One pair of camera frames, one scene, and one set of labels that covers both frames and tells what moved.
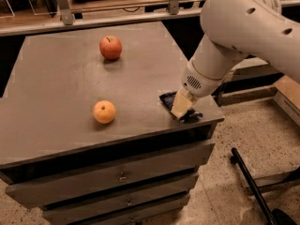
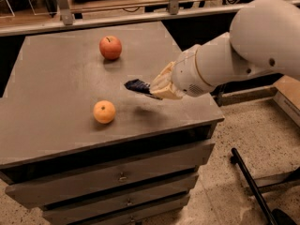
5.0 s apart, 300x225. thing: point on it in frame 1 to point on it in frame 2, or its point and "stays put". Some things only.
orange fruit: x=104 y=112 stays put
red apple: x=110 y=48 stays put
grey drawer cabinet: x=84 y=134 stays put
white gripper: x=199 y=81 to x=187 y=75
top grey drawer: x=49 y=189 stays put
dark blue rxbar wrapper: x=191 y=114 to x=141 y=86
